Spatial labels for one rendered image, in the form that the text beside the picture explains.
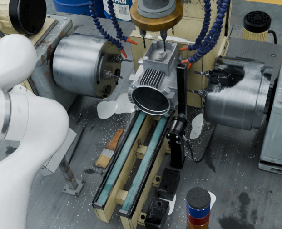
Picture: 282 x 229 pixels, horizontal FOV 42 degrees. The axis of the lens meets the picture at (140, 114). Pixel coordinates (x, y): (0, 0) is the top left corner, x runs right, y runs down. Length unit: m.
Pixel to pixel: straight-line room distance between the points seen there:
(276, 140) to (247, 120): 0.12
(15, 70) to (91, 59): 0.64
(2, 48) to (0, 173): 0.27
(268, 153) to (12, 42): 0.95
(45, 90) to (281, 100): 0.93
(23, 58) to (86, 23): 1.42
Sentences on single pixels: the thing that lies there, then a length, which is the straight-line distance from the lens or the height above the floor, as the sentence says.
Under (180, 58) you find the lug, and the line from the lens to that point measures 1.45.
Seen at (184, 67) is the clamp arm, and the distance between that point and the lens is 1.17.
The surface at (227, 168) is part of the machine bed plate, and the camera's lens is 1.47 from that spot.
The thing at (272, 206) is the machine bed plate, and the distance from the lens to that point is 1.42.
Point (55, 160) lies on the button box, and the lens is 1.24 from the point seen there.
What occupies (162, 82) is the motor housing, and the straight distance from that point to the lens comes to 1.36.
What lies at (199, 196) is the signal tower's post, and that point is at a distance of 0.93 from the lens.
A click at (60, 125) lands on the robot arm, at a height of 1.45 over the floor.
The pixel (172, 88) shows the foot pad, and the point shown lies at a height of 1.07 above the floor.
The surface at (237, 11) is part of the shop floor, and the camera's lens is 3.65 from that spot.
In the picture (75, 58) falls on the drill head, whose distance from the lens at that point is 1.45.
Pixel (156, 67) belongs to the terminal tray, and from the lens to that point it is 1.37.
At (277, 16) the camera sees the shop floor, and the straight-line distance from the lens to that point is 3.62.
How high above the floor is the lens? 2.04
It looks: 49 degrees down
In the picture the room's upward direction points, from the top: 9 degrees counter-clockwise
